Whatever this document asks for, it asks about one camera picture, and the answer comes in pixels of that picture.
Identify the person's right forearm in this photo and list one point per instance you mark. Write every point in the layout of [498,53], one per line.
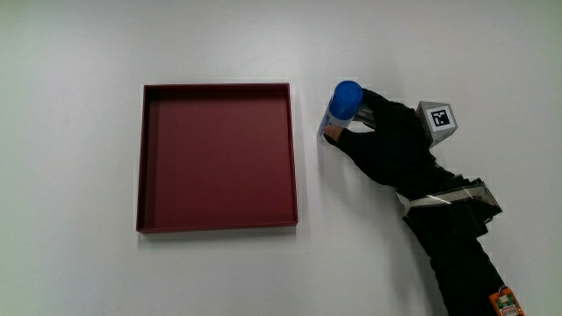
[456,250]

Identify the orange tag device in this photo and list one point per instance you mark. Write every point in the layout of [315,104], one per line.
[506,303]

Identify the dark red square tray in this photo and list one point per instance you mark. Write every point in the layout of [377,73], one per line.
[219,162]

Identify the person's right hand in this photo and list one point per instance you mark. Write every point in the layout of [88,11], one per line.
[391,145]

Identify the blue capped glue stick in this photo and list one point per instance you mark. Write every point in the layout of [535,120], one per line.
[346,100]

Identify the white desk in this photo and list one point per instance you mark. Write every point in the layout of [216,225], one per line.
[66,153]

